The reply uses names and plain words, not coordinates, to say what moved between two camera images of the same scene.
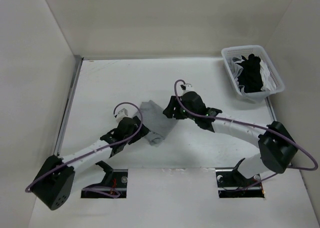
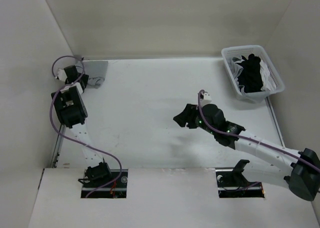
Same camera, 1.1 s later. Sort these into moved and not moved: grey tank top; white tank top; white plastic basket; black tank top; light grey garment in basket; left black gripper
Moved: left black gripper; grey tank top
Not moved: light grey garment in basket; white tank top; black tank top; white plastic basket
